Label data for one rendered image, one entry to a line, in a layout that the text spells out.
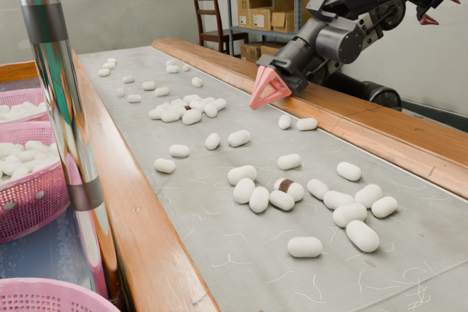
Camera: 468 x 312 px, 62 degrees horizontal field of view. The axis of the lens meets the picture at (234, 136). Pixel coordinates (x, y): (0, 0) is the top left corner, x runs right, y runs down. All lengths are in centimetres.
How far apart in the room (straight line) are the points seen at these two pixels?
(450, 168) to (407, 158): 6
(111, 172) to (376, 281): 32
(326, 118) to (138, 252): 41
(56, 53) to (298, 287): 25
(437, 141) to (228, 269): 34
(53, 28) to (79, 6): 487
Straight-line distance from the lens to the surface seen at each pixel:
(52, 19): 27
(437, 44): 281
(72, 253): 54
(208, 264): 37
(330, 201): 43
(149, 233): 38
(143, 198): 44
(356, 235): 38
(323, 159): 55
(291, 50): 74
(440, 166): 52
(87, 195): 30
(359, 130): 61
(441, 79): 282
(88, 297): 33
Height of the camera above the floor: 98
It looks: 22 degrees down
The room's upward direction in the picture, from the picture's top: 4 degrees counter-clockwise
